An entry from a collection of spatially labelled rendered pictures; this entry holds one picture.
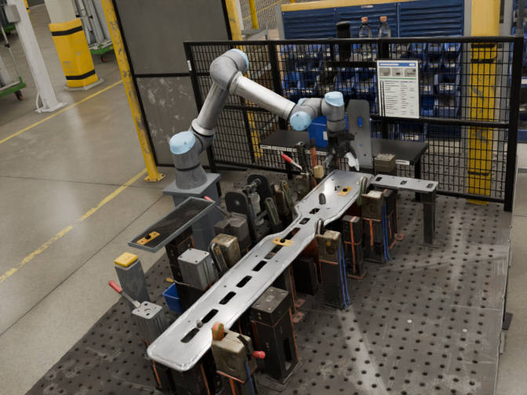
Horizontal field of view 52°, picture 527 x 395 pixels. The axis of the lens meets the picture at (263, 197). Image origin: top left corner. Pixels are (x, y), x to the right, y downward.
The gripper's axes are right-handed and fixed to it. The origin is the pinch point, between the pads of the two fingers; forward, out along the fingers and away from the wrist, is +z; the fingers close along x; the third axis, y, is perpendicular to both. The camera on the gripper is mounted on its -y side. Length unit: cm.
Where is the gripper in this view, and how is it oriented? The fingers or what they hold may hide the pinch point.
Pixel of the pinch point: (343, 168)
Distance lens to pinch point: 244.3
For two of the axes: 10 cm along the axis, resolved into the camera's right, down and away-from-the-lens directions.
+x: 8.3, 1.4, -5.4
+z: 1.6, 8.7, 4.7
